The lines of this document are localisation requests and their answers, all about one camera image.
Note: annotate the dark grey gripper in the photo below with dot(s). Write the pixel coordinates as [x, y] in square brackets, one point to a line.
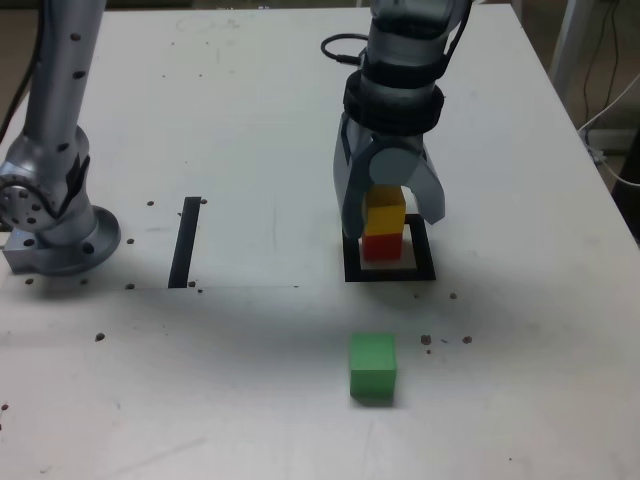
[400, 141]

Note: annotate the yellow cube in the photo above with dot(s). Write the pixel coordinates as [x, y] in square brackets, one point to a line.
[385, 215]

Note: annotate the red cube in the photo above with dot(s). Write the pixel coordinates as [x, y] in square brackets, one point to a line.
[382, 247]

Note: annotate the green cube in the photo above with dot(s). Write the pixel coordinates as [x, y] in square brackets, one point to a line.
[372, 365]

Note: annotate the black tape square outline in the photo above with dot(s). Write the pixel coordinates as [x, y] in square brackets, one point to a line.
[425, 250]

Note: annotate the black tape strip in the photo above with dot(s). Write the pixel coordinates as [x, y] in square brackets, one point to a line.
[184, 240]

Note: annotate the white metal post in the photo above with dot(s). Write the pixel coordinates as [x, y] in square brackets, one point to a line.
[567, 40]

